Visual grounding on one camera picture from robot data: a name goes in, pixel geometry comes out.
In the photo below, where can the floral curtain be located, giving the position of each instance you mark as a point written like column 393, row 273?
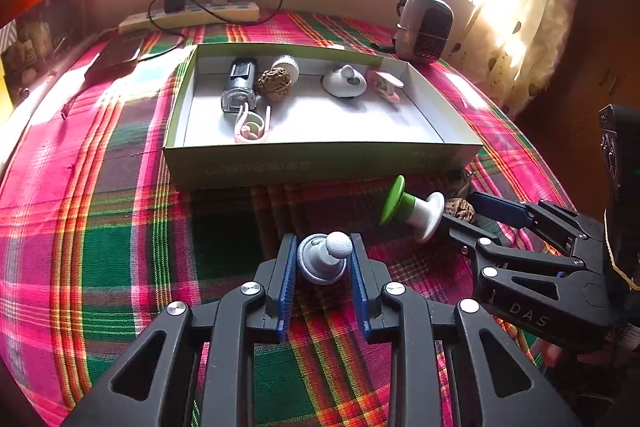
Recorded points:
column 540, row 6

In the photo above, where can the brown walnut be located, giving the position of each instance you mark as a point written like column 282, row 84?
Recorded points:
column 274, row 84
column 460, row 209

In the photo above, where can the white round face toy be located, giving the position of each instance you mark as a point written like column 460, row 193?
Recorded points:
column 344, row 82

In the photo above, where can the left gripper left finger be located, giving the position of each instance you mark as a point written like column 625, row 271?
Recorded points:
column 153, row 382

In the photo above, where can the small white ribbed jar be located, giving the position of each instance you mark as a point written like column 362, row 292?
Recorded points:
column 289, row 64

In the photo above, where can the green white cardboard box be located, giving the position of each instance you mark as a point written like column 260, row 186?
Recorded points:
column 312, row 136

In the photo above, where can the white power strip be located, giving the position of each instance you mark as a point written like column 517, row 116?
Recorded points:
column 192, row 15

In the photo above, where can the yellow box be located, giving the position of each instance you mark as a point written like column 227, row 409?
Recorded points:
column 6, row 105

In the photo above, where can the black smartphone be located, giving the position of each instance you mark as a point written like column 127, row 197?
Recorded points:
column 118, row 58

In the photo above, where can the pink clip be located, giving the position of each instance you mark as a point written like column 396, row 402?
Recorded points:
column 386, row 85
column 249, row 126

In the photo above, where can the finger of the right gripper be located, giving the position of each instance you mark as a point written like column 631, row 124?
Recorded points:
column 567, row 231
column 552, row 297

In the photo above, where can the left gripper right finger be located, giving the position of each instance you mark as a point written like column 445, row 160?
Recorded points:
column 453, row 356

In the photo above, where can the grey white knob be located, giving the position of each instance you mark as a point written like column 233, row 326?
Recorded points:
column 322, row 258

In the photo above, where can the green white suction holder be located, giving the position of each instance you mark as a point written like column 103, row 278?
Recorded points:
column 423, row 215

